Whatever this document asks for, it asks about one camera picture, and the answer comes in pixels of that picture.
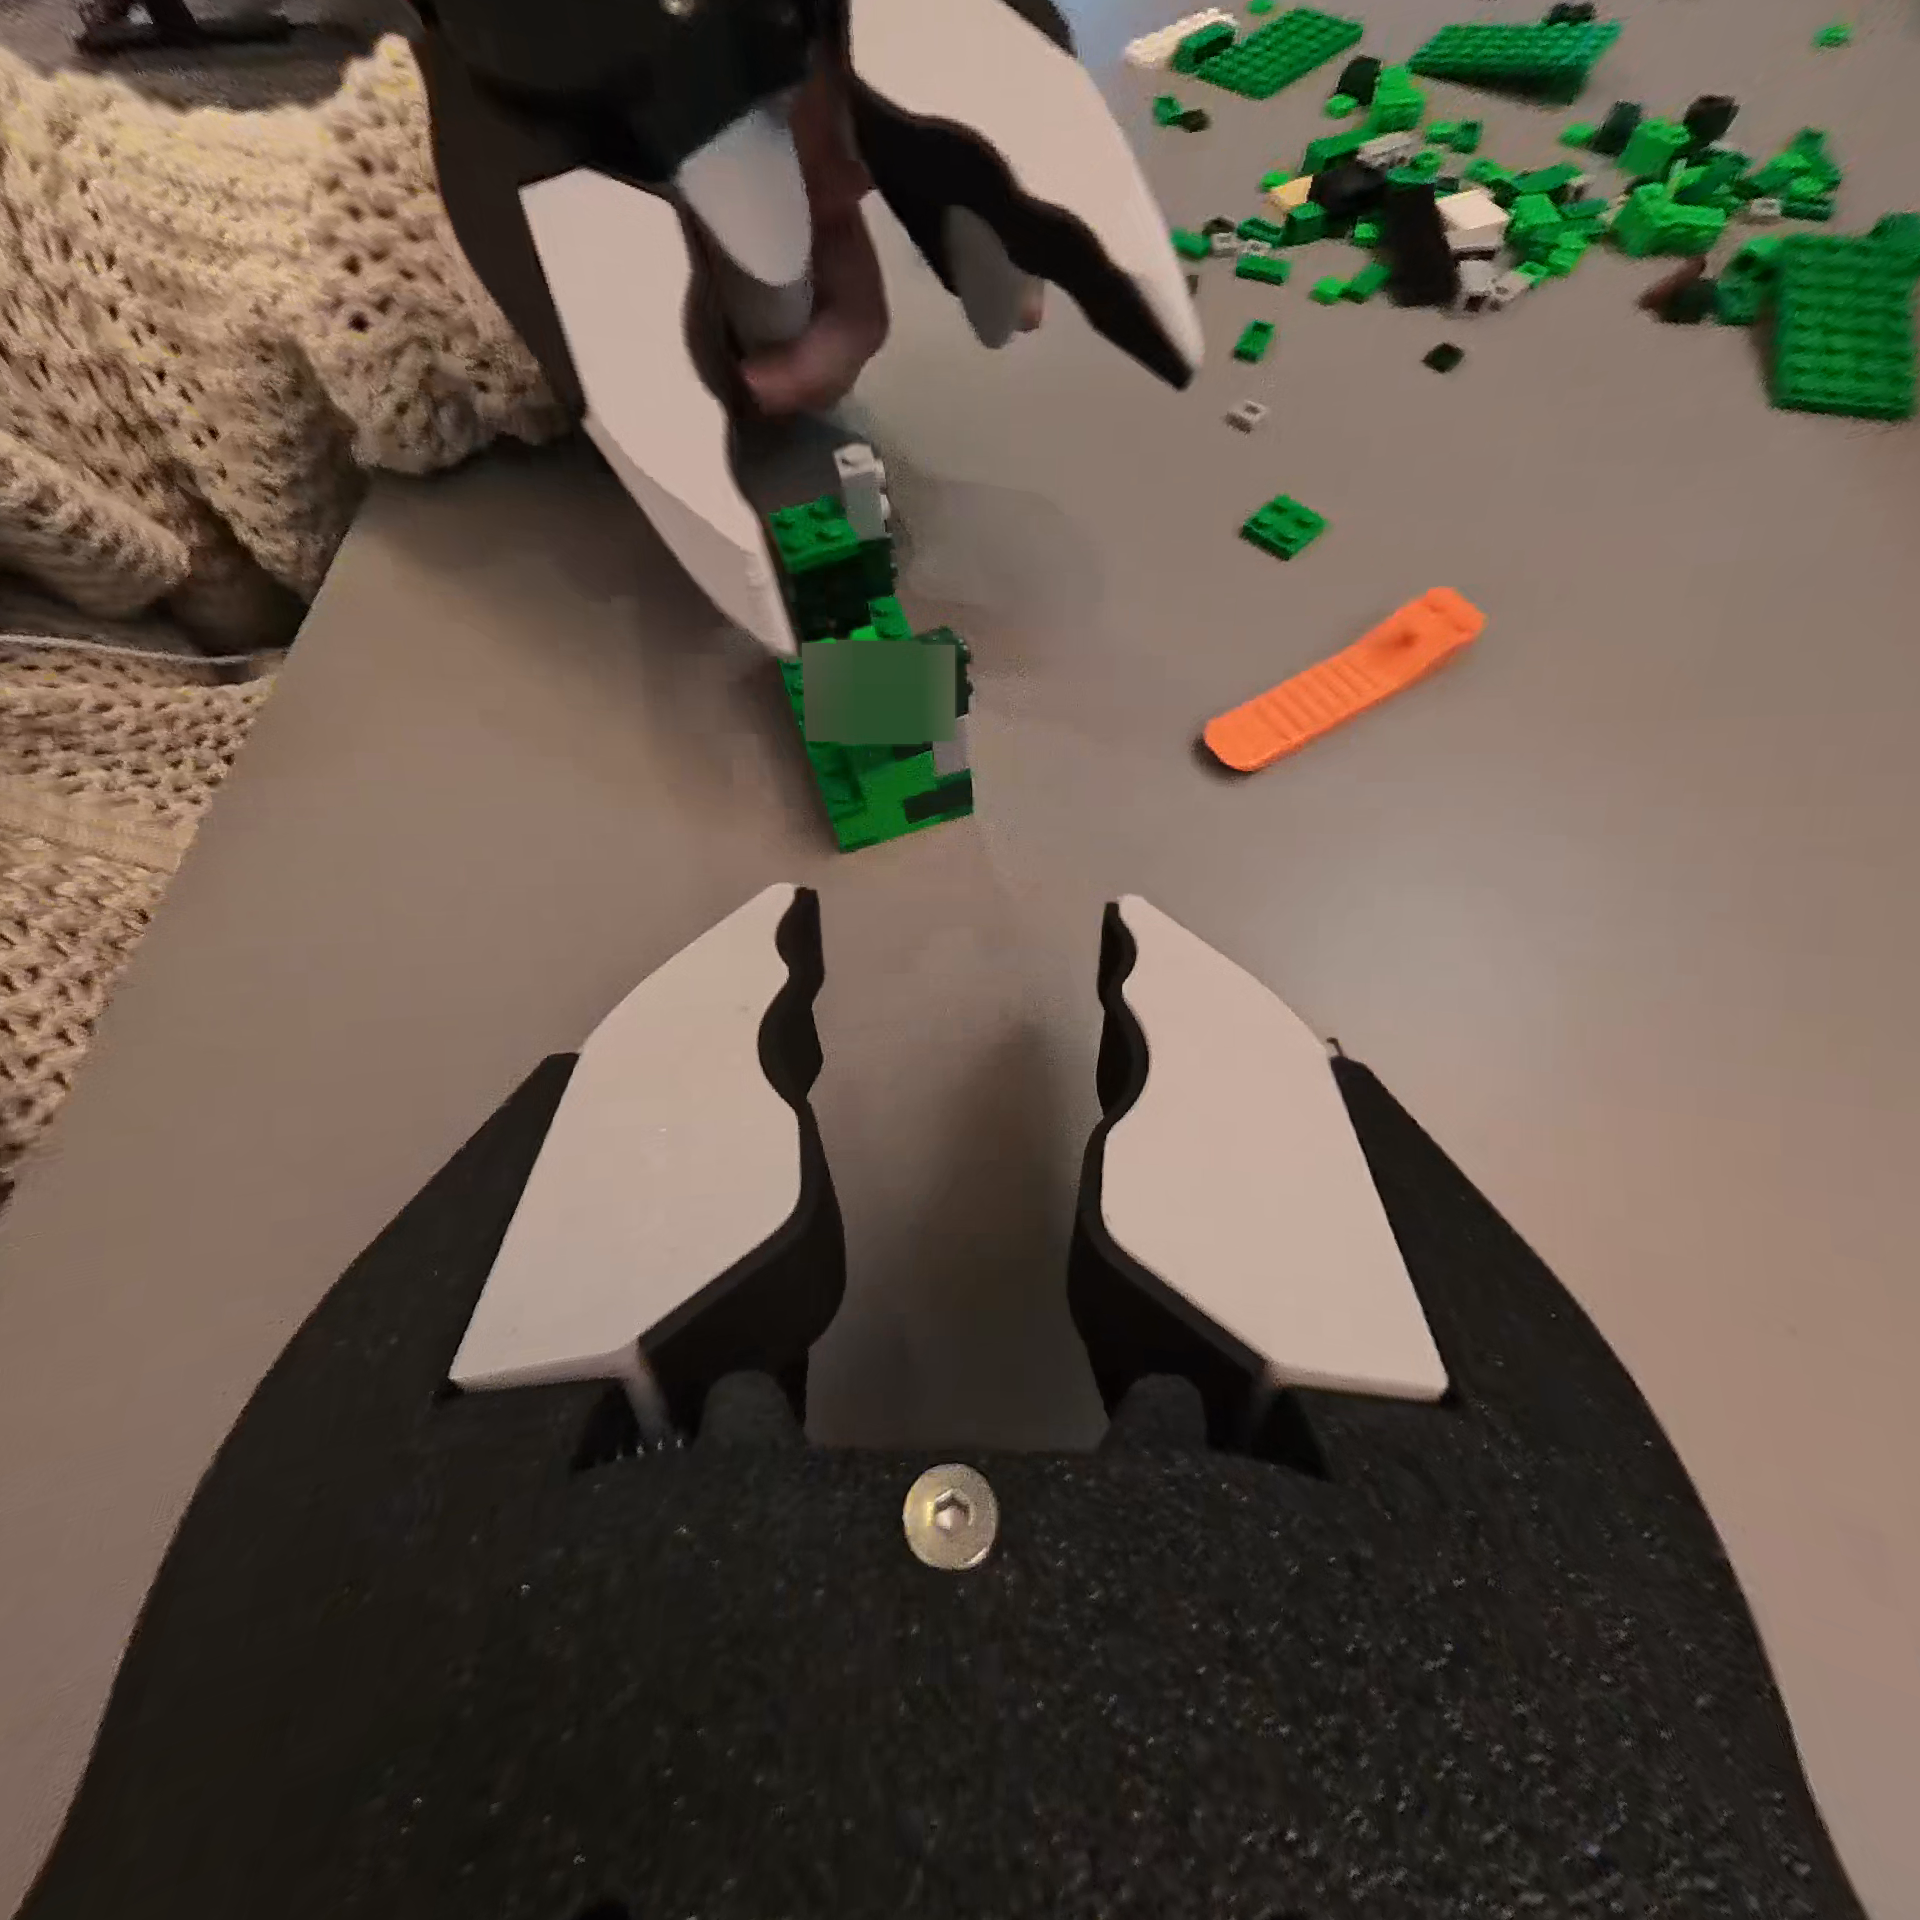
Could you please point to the person's left hand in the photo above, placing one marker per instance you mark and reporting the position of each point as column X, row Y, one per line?
column 838, row 330

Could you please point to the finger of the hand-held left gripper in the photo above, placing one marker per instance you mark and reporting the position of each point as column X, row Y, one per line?
column 629, row 346
column 1035, row 121

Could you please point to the black chair base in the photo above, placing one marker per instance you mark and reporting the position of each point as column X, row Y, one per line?
column 179, row 23

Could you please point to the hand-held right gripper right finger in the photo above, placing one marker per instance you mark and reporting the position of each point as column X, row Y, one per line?
column 1260, row 1184

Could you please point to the person's cream knit sweater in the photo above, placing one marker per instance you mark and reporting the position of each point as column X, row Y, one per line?
column 89, row 839

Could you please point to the orange brick separator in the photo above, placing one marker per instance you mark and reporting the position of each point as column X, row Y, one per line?
column 1334, row 691

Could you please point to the long green lego plate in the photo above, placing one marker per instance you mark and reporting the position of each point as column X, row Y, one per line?
column 1513, row 58

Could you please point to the white lego plate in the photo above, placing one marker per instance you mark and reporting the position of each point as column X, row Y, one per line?
column 1170, row 39

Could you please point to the pile of loose lego pieces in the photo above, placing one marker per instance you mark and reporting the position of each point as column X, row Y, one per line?
column 1656, row 225

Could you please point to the green lego model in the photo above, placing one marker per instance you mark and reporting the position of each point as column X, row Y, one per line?
column 818, row 548

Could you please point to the green square lego plate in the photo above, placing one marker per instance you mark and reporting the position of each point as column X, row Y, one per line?
column 1283, row 529

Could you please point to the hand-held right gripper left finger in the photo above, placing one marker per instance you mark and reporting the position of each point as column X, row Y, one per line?
column 644, row 1184

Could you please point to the large notched green lego plate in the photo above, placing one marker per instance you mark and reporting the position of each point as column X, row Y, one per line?
column 1845, row 323

